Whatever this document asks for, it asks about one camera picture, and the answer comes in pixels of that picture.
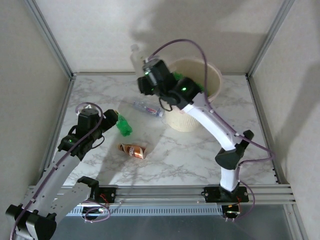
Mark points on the clear plastic bottle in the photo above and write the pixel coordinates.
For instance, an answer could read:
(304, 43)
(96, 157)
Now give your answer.
(137, 61)

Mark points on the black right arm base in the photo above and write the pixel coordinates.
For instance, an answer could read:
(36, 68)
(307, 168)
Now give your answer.
(212, 195)

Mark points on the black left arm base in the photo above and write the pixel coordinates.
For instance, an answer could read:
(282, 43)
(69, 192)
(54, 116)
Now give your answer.
(107, 195)

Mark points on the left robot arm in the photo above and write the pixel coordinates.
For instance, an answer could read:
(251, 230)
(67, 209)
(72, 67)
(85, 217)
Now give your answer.
(50, 180)

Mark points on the beige waste bin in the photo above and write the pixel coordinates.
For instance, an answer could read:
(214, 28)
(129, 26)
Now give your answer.
(185, 120)

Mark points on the clear bottle red blue label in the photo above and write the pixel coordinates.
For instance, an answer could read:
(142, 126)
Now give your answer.
(148, 109)

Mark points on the brown orange drink pouch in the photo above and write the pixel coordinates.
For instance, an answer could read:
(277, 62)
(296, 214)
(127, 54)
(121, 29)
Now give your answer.
(133, 151)

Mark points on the aluminium side rail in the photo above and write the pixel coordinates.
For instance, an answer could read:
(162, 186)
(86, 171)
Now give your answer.
(60, 112)
(262, 125)

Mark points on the aluminium back rail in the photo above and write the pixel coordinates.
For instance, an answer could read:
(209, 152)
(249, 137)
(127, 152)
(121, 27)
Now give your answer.
(105, 73)

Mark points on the aluminium front rail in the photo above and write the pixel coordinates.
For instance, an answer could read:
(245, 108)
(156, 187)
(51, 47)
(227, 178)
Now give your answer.
(162, 193)

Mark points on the aluminium frame post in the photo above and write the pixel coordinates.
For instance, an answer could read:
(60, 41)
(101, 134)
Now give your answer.
(270, 37)
(50, 37)

